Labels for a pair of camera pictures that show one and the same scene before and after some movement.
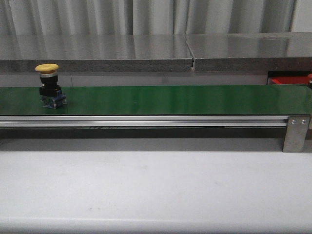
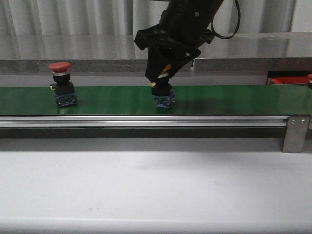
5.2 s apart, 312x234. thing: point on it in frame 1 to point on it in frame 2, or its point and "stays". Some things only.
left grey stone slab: (95, 52) stays
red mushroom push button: (309, 76) stays
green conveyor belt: (162, 100) stays
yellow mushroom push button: (51, 96) to (163, 94)
